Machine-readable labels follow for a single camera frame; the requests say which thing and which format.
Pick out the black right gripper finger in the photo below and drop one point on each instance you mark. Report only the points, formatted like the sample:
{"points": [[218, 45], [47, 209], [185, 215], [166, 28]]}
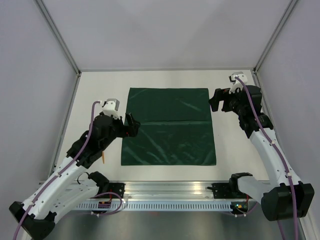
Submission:
{"points": [[214, 102], [225, 107]]}

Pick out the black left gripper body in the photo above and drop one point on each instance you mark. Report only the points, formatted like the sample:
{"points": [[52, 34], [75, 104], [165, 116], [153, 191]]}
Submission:
{"points": [[116, 132]]}

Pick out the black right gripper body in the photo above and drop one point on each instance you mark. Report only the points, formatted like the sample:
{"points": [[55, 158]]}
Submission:
{"points": [[235, 100]]}

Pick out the dark green cloth napkin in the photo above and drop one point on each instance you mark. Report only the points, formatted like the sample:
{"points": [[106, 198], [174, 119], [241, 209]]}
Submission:
{"points": [[176, 128]]}

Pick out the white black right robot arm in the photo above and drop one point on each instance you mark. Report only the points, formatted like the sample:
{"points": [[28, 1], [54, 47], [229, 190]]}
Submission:
{"points": [[286, 195]]}

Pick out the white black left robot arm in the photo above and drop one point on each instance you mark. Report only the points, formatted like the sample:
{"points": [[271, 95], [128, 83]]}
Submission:
{"points": [[39, 214]]}

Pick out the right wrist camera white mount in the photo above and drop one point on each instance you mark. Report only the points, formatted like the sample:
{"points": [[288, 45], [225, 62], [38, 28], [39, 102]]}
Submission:
{"points": [[238, 79]]}

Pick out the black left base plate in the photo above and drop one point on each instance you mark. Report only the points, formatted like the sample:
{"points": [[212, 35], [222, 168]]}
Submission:
{"points": [[117, 187]]}

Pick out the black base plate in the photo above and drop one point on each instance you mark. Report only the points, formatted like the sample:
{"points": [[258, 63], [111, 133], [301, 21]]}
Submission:
{"points": [[117, 187], [221, 190]]}

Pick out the aluminium front rail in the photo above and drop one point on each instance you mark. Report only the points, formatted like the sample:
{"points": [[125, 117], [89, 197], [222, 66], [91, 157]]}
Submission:
{"points": [[172, 191]]}

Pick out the white slotted cable duct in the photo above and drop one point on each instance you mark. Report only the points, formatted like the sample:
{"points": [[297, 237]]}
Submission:
{"points": [[156, 206]]}

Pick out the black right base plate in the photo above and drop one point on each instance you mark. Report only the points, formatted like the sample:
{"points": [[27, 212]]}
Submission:
{"points": [[221, 190]]}

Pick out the right aluminium frame post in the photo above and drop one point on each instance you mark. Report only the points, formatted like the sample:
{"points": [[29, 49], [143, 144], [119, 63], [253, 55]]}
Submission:
{"points": [[275, 34]]}

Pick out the aluminium frame post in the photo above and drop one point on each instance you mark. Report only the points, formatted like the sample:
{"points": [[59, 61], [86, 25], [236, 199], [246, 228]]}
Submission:
{"points": [[57, 35], [275, 34]]}

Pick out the left aluminium frame post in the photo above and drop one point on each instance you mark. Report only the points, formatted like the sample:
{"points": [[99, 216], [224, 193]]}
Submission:
{"points": [[57, 35]]}

